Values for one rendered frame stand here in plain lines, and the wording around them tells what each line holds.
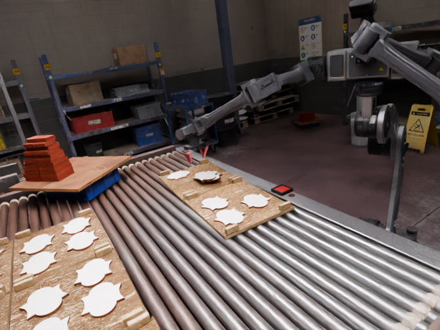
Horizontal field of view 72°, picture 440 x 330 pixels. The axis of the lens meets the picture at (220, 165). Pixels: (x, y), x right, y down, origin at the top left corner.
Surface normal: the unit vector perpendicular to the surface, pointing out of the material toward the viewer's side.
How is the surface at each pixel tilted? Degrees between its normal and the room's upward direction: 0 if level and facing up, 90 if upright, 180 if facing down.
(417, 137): 78
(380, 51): 87
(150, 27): 90
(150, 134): 90
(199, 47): 90
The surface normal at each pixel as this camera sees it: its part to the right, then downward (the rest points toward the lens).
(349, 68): -0.59, 0.36
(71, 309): -0.14, -0.93
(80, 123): 0.55, 0.22
